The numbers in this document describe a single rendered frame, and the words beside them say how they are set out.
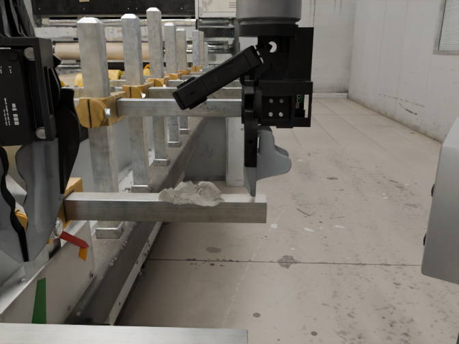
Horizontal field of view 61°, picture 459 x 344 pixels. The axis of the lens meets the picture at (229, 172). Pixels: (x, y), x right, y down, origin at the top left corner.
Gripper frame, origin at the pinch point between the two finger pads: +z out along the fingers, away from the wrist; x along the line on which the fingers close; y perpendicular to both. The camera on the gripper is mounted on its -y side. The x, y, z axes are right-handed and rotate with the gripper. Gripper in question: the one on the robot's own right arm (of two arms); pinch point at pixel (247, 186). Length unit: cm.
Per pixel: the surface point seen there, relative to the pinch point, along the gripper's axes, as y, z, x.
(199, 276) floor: -21, 88, 117
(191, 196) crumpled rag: -7.2, 0.8, -2.0
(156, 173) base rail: -26, 18, 61
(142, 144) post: -26, 5, 44
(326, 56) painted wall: 182, -6, 879
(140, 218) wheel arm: -14.2, 4.1, -1.6
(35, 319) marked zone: -24.2, 12.3, -11.9
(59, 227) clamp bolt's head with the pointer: -22.4, 3.1, -7.0
